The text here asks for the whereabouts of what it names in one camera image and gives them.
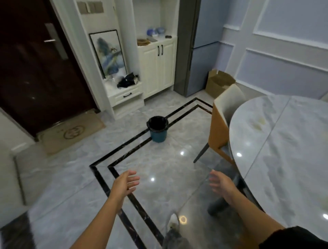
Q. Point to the person's grey trousers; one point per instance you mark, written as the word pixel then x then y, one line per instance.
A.
pixel 174 241

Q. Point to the person's right hand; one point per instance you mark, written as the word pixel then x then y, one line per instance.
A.
pixel 225 187

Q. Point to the grey marble dining table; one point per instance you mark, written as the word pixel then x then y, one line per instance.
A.
pixel 282 154

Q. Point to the open brown cardboard box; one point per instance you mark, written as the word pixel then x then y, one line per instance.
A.
pixel 217 84

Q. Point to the person's white shoe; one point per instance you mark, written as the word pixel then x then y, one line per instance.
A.
pixel 173 220

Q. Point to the blue abstract framed painting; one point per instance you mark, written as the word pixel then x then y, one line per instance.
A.
pixel 107 54

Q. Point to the grey refrigerator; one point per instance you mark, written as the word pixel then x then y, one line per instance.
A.
pixel 202 64

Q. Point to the person's left forearm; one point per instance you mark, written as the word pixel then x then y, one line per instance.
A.
pixel 100 225

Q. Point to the beige wall switch panel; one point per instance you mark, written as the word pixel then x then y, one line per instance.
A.
pixel 89 7

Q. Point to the dark brown door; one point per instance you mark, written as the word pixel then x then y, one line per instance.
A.
pixel 38 77

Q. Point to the teal trash bin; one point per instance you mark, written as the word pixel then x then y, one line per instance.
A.
pixel 158 134

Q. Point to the low white drawer bench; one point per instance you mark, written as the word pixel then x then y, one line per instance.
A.
pixel 118 101

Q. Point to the person's left hand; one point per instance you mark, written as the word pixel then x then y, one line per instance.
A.
pixel 124 186

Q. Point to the person's black shirt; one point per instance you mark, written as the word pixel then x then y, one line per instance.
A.
pixel 294 238

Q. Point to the cream orange chair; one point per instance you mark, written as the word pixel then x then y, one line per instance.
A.
pixel 217 133

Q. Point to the black bag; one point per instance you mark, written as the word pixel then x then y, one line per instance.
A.
pixel 126 81

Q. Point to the person's right forearm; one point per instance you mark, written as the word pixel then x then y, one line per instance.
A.
pixel 253 218

